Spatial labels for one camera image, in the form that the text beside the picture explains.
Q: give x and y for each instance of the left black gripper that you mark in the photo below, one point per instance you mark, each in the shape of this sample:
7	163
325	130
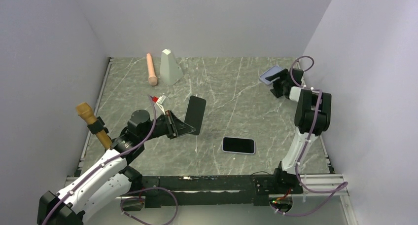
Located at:
175	127

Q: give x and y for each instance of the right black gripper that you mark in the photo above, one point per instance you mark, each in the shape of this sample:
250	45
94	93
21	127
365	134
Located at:
283	75

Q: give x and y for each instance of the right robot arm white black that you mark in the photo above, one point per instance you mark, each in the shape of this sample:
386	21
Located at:
312	117

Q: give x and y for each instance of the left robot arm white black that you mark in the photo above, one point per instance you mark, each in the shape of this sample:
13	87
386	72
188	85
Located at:
111	176

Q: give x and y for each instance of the grey trapezoid block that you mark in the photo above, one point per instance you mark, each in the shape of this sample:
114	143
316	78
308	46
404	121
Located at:
170	70

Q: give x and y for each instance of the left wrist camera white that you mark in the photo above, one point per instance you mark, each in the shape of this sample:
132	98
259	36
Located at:
160	102

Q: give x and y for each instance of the pink cylindrical handle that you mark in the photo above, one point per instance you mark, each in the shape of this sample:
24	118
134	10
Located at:
152	78

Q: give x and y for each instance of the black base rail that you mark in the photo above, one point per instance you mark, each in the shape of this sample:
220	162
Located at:
156	197

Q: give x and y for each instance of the wooden handle tool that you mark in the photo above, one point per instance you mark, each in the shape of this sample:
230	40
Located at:
95	125

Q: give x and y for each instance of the aluminium frame rail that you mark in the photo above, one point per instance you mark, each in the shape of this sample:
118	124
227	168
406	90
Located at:
311	185

